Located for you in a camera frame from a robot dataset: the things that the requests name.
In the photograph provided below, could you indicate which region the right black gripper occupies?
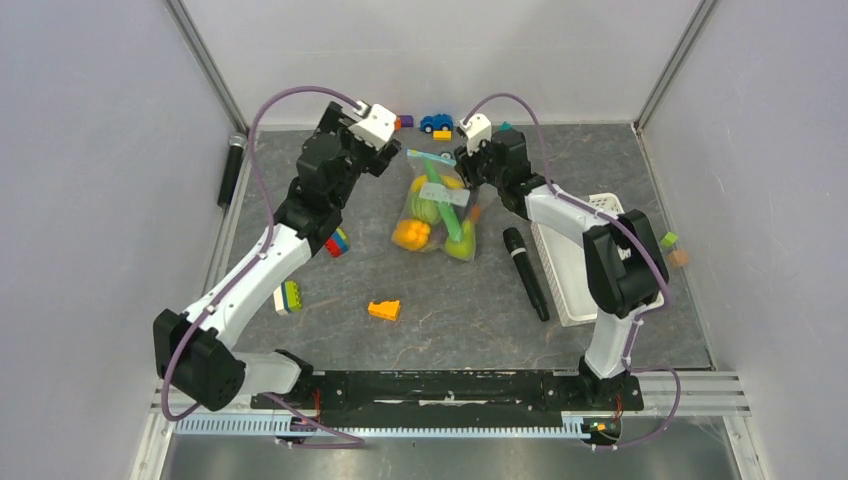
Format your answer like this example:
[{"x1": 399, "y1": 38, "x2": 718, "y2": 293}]
[{"x1": 453, "y1": 135, "x2": 506, "y2": 189}]

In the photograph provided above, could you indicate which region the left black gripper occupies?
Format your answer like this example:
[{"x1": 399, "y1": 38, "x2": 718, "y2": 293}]
[{"x1": 319, "y1": 103, "x2": 402, "y2": 210}]

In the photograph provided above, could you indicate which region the yellow banana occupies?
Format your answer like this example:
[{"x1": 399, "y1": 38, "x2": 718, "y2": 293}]
[{"x1": 410, "y1": 173, "x2": 466, "y2": 195}]

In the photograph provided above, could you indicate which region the green cucumber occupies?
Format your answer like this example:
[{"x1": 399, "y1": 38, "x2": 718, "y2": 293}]
[{"x1": 419, "y1": 159, "x2": 462, "y2": 241}]

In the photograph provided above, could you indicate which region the clear zip top bag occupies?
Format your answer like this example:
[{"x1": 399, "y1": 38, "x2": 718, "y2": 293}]
[{"x1": 391, "y1": 149, "x2": 495, "y2": 262}]

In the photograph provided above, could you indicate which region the green cabbage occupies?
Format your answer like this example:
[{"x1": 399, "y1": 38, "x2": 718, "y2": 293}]
[{"x1": 408, "y1": 192, "x2": 442, "y2": 226}]

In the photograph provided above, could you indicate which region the orange green mango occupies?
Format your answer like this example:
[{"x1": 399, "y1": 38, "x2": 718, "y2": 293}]
[{"x1": 444, "y1": 219, "x2": 476, "y2": 261}]

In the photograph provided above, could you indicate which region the yellow bell pepper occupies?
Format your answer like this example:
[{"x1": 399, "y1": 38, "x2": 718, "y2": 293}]
[{"x1": 392, "y1": 219, "x2": 431, "y2": 251}]

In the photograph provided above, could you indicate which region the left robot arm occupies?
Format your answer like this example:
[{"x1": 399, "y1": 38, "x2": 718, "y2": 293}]
[{"x1": 153, "y1": 102, "x2": 402, "y2": 411}]

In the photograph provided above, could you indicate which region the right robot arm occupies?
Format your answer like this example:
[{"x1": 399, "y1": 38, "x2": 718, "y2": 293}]
[{"x1": 454, "y1": 127, "x2": 670, "y2": 408}]

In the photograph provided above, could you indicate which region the yellow lego brick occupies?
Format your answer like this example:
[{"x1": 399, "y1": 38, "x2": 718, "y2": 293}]
[{"x1": 431, "y1": 130, "x2": 452, "y2": 142}]

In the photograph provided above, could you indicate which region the blue toy car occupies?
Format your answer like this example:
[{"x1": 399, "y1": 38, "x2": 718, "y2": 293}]
[{"x1": 419, "y1": 113, "x2": 454, "y2": 134}]

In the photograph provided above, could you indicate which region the black microphone on table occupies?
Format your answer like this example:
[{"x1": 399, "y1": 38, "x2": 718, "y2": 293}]
[{"x1": 502, "y1": 227, "x2": 550, "y2": 322}]

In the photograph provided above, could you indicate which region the multicolour toy block stack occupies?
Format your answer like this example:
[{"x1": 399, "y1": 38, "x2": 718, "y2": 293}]
[{"x1": 324, "y1": 227, "x2": 350, "y2": 258}]

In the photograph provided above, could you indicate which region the white perforated plastic basket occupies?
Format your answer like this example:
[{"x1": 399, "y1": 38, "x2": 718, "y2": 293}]
[{"x1": 525, "y1": 186, "x2": 669, "y2": 330}]

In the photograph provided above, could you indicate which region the green lego brick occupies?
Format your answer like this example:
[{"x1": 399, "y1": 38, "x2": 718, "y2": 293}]
[{"x1": 272, "y1": 280, "x2": 303, "y2": 316}]

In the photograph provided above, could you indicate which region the orange cheese wedge toy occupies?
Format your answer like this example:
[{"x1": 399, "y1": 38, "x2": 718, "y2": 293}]
[{"x1": 367, "y1": 300, "x2": 401, "y2": 321}]

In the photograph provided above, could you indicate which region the green cube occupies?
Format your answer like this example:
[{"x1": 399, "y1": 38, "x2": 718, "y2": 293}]
[{"x1": 659, "y1": 231, "x2": 679, "y2": 249}]

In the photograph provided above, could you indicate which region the brown wooden cube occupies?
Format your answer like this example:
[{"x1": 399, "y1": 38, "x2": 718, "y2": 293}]
[{"x1": 667, "y1": 249, "x2": 690, "y2": 268}]

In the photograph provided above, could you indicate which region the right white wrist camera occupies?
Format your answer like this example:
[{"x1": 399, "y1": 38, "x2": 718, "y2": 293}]
[{"x1": 457, "y1": 113, "x2": 492, "y2": 155}]

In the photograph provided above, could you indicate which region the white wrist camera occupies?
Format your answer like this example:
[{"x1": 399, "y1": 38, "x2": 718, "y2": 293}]
[
  {"x1": 457, "y1": 113, "x2": 492, "y2": 155},
  {"x1": 348, "y1": 101, "x2": 397, "y2": 150}
]

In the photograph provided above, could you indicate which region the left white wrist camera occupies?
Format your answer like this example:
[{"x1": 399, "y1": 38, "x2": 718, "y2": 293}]
[{"x1": 348, "y1": 101, "x2": 397, "y2": 150}]

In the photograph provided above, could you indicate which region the black microphone by wall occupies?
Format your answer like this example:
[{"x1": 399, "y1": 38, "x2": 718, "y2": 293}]
[{"x1": 217, "y1": 133, "x2": 248, "y2": 209}]

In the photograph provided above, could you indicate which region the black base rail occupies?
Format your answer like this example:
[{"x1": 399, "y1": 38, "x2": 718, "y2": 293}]
[{"x1": 282, "y1": 369, "x2": 645, "y2": 429}]

